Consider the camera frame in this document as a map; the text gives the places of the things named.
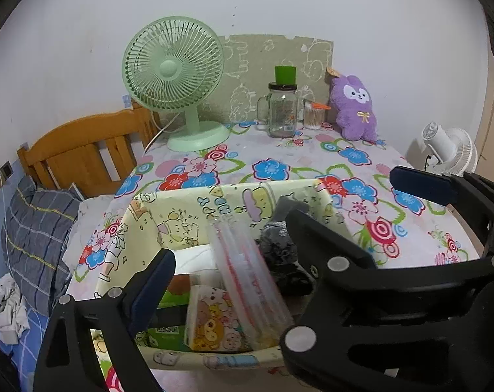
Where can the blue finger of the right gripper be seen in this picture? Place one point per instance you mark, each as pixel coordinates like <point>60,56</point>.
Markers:
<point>425,185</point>

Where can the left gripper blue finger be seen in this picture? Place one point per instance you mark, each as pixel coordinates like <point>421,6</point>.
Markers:
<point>147,289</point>

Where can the green tissue pack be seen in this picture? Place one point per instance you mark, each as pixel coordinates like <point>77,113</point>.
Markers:
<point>167,328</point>

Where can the yellow cartoon tissue pack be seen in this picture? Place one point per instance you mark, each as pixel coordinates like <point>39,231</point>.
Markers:
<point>212,324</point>

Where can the yellow fabric storage box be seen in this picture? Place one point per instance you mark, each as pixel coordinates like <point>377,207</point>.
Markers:
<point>177,219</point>

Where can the clear plastic pouch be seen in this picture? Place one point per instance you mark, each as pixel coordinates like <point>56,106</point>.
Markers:
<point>259,306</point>

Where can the grey drawstring pouch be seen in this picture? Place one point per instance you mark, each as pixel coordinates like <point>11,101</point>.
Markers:
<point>275,243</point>

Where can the black umbrella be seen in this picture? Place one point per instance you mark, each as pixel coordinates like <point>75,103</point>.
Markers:
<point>294,284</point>

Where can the white standing fan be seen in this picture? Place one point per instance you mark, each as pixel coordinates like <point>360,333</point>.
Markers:
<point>452,150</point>

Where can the floral tablecloth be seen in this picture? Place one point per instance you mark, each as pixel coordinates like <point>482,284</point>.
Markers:
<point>398,230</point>

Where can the purple plush bunny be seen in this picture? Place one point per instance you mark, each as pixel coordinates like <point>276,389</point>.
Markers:
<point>354,108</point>

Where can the grey plaid pillow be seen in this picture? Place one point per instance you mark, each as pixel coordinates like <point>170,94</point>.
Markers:
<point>35,236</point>

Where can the white crumpled cloth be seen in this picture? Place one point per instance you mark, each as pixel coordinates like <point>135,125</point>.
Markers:
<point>13,315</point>

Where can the cotton swab jar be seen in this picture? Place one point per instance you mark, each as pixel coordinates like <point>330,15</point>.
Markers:
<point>314,114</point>

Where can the wooden bed headboard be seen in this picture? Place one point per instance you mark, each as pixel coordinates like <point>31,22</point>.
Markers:
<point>93,152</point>

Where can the glass jar green lid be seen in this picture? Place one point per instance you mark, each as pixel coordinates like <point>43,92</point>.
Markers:
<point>277,111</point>

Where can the green desk fan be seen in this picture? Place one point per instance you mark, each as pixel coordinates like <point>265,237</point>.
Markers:
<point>174,64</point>

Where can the green patterned board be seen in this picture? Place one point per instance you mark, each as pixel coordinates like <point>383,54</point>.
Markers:
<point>249,62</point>

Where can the wall power socket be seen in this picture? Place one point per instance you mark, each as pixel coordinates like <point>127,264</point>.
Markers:
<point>5,172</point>

